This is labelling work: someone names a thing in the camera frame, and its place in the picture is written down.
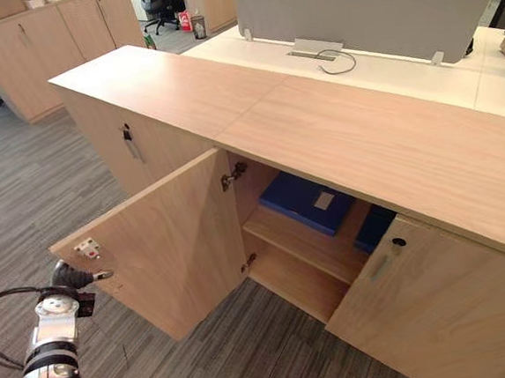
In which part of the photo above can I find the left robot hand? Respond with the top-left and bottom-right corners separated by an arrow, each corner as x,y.
48,255 -> 115,293

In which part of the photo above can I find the white door lock latch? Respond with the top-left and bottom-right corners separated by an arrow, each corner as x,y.
72,236 -> 102,261

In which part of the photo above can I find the open wooden cabinet door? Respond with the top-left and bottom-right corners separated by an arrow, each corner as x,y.
41,145 -> 254,352

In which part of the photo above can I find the metal door hinge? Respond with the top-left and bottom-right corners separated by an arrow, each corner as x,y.
219,160 -> 250,193
239,252 -> 259,274

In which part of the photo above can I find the wooden background cabinet row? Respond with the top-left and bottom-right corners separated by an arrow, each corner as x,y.
0,0 -> 153,128

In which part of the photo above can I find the wooden cabinet shelf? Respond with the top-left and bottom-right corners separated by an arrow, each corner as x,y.
240,196 -> 379,294

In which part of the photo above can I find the blue folder with label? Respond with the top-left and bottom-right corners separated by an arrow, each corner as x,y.
256,165 -> 358,244

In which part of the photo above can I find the light wood office cabinet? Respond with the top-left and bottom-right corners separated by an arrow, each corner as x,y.
31,11 -> 505,378

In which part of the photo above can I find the dark blue folder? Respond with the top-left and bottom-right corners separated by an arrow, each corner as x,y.
350,202 -> 400,256

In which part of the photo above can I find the closed wooden cabinet door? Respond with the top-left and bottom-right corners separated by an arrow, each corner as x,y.
316,206 -> 505,378

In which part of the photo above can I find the white office desk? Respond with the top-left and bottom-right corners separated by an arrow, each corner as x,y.
180,2 -> 505,152

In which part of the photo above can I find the red and white bag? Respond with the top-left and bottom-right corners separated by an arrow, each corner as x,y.
177,10 -> 194,33

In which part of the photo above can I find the mesh waste bin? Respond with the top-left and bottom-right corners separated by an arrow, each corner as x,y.
189,15 -> 208,41

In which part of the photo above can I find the grey desk divider panel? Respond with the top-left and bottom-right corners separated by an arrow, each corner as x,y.
234,0 -> 504,83

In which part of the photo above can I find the silver door handle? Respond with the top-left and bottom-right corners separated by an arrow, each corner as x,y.
367,252 -> 396,284

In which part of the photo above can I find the silver desk cable tray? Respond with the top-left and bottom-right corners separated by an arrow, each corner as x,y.
285,33 -> 345,66

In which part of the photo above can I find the grey cable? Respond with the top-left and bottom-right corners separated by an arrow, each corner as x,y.
316,47 -> 358,77

